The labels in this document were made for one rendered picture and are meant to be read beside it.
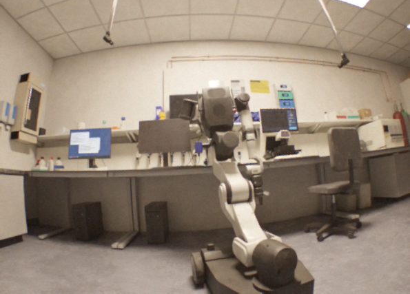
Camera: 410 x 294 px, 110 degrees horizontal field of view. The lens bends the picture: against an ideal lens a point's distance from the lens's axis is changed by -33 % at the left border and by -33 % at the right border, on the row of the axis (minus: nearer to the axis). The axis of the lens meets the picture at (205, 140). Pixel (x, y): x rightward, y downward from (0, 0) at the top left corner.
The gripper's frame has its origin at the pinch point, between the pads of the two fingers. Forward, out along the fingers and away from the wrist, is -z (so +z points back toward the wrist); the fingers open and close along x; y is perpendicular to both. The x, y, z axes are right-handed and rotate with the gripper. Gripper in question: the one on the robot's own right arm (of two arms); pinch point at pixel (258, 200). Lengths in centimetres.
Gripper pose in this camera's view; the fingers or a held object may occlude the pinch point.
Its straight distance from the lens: 156.1
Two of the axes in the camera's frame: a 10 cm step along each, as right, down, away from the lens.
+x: -0.2, 2.2, 9.8
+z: -1.1, -9.7, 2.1
